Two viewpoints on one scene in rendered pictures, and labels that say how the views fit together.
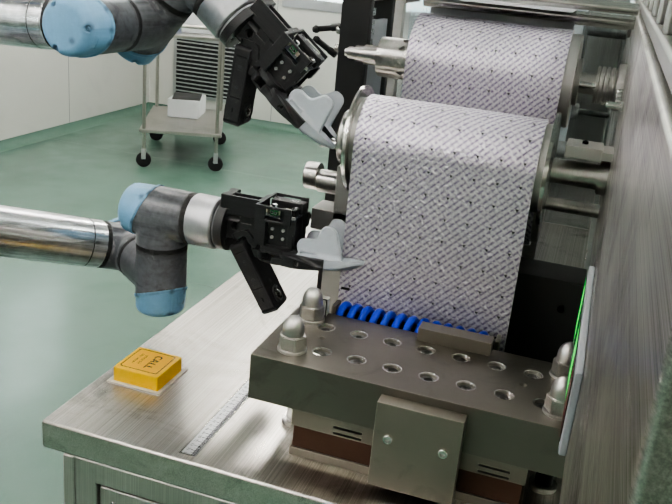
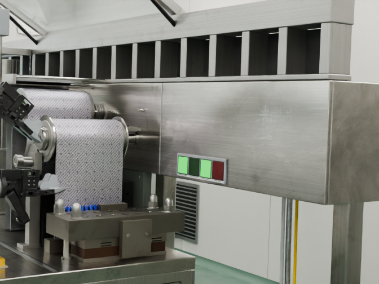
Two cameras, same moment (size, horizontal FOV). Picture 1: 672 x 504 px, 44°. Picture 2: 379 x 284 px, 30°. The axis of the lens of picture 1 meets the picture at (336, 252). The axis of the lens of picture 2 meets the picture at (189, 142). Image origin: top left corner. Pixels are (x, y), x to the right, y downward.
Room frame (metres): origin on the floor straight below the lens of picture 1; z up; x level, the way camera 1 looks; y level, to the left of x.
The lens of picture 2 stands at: (-0.63, 1.43, 1.37)
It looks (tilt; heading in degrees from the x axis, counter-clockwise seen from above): 3 degrees down; 309
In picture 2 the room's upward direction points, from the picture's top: 2 degrees clockwise
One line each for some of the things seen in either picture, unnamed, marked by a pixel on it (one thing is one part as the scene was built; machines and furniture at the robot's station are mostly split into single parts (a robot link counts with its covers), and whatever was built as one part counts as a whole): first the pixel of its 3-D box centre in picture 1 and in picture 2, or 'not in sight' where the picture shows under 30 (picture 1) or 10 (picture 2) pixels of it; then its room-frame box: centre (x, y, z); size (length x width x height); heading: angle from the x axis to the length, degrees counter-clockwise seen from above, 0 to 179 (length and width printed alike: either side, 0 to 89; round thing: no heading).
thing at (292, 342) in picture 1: (293, 332); (76, 210); (0.91, 0.04, 1.05); 0.04 x 0.04 x 0.04
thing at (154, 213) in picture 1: (161, 214); not in sight; (1.15, 0.26, 1.11); 0.11 x 0.08 x 0.09; 73
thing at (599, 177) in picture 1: (579, 174); (127, 138); (1.04, -0.30, 1.25); 0.07 x 0.04 x 0.04; 73
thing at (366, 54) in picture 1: (362, 54); not in sight; (1.39, -0.01, 1.34); 0.06 x 0.03 x 0.03; 73
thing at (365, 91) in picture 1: (359, 139); (45, 138); (1.13, -0.02, 1.25); 0.15 x 0.01 x 0.15; 163
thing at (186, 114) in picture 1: (185, 84); not in sight; (5.84, 1.16, 0.51); 0.91 x 0.58 x 1.02; 7
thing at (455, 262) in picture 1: (427, 263); (89, 182); (1.03, -0.12, 1.11); 0.23 x 0.01 x 0.18; 73
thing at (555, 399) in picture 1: (562, 394); (168, 204); (0.82, -0.26, 1.05); 0.04 x 0.04 x 0.04
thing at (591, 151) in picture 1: (589, 149); (129, 128); (1.04, -0.31, 1.28); 0.06 x 0.05 x 0.02; 73
